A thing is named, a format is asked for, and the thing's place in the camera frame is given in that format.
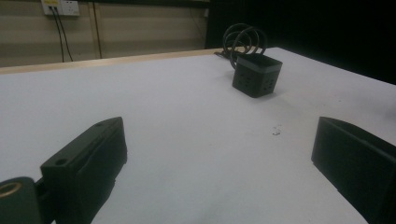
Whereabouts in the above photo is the coiled black cable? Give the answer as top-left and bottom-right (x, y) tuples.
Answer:
(214, 22), (269, 70)

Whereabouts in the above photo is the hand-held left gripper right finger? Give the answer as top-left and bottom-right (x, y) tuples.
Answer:
(310, 116), (396, 224)

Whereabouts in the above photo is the black cube power strip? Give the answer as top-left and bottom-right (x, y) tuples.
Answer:
(232, 53), (284, 99)

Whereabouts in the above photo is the black wall cable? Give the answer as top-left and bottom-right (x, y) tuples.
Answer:
(49, 7), (65, 63)
(54, 7), (74, 63)

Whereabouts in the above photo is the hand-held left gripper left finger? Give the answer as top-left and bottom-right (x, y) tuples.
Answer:
(40, 116), (128, 224)

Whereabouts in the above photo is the dark curtain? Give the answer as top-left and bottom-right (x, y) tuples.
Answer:
(205, 0), (396, 86)

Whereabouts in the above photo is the white wall socket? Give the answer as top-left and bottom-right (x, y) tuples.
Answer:
(40, 0), (80, 17)

